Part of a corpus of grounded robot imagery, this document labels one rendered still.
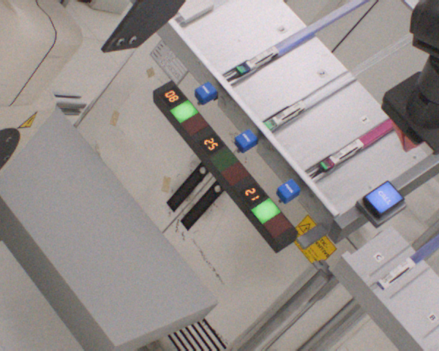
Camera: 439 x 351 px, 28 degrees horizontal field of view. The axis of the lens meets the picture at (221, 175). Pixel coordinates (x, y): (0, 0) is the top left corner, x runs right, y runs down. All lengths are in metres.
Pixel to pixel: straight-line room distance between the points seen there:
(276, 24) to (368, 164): 0.31
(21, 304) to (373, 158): 0.87
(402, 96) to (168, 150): 0.85
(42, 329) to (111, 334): 0.91
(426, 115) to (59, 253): 0.47
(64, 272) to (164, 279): 0.17
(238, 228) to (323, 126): 0.44
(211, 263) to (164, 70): 0.43
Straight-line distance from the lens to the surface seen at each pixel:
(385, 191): 1.35
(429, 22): 1.00
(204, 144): 1.41
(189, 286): 1.18
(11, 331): 1.87
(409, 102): 1.11
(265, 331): 1.45
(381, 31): 3.46
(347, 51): 3.51
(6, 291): 1.94
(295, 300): 1.41
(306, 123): 1.44
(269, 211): 1.36
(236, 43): 1.51
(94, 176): 1.23
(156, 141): 1.91
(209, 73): 1.46
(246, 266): 1.80
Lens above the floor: 1.20
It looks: 24 degrees down
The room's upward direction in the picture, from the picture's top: 42 degrees clockwise
